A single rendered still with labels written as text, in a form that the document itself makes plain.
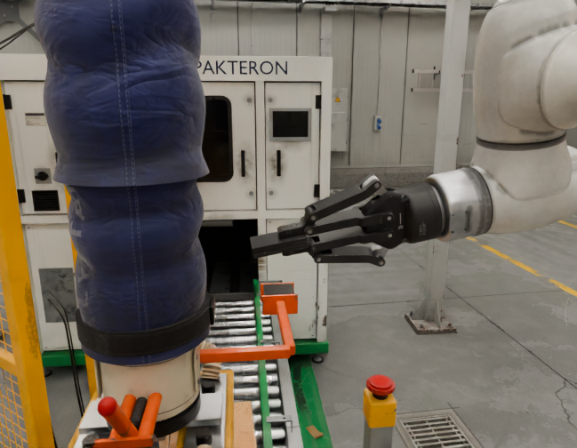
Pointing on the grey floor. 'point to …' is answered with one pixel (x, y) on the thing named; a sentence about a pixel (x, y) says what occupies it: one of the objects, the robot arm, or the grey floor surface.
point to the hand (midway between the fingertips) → (278, 242)
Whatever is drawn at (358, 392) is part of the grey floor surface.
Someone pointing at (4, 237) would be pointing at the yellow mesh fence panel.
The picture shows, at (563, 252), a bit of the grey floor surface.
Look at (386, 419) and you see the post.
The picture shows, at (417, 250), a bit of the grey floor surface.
